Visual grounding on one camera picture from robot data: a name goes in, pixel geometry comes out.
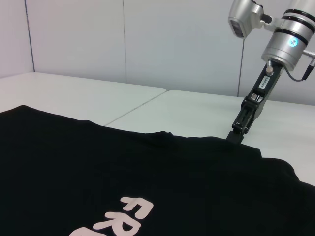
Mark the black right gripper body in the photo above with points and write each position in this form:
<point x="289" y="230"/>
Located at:
<point x="264" y="82"/>

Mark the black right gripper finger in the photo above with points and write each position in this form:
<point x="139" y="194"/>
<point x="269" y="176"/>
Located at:
<point x="236" y="137"/>

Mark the black shirt with FREE print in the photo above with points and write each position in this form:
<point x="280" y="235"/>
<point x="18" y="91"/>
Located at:
<point x="123" y="167"/>

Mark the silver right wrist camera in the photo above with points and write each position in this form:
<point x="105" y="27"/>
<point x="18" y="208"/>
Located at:
<point x="242" y="17"/>

